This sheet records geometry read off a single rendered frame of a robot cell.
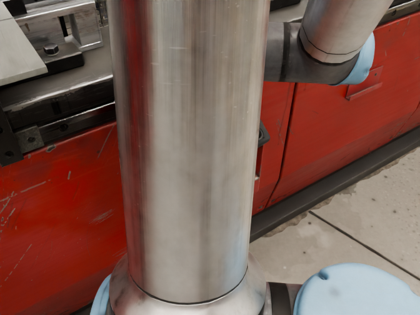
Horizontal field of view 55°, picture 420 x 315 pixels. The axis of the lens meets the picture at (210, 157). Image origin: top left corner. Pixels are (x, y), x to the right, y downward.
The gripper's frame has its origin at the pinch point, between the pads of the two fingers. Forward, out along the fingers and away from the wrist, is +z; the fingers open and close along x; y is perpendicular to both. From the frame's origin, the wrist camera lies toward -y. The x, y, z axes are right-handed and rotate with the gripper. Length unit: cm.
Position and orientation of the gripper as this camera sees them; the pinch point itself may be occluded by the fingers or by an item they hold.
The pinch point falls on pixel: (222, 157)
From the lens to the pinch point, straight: 80.0
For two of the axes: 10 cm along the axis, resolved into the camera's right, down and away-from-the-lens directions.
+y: -5.7, -6.2, 5.4
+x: -8.2, 3.9, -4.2
